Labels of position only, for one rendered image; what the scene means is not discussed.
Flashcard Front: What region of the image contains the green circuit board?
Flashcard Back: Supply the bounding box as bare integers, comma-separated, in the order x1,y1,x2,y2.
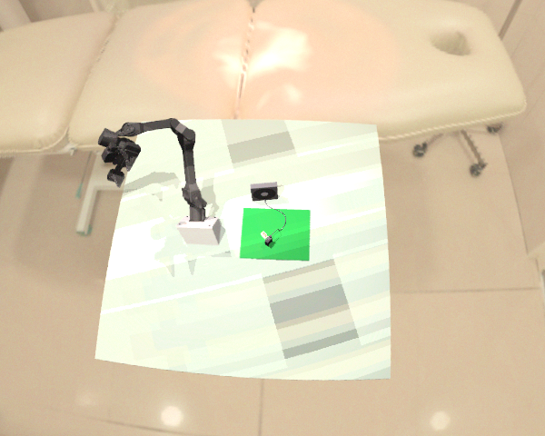
239,208,310,261

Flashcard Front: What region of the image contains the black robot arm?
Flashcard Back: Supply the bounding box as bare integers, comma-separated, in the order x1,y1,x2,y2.
98,118,207,222

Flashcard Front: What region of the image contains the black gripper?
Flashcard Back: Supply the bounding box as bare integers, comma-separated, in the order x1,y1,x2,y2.
107,142,141,188

